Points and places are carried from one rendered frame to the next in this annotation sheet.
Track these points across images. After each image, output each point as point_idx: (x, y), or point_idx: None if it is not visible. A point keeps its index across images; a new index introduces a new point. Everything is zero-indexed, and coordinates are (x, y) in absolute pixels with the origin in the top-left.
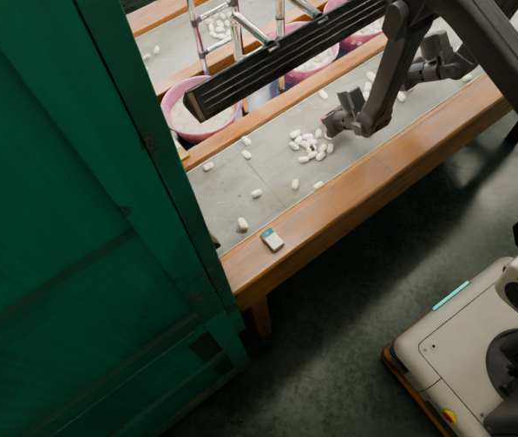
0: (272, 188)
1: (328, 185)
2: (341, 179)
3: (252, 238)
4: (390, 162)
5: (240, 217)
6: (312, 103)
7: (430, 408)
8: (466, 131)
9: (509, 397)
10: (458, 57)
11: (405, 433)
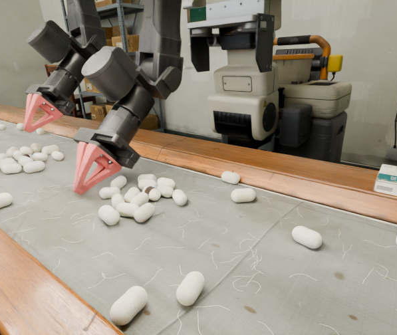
0: (268, 224)
1: (225, 168)
2: (213, 157)
3: None
4: (170, 139)
5: (392, 256)
6: (12, 216)
7: None
8: None
9: None
10: (90, 28)
11: None
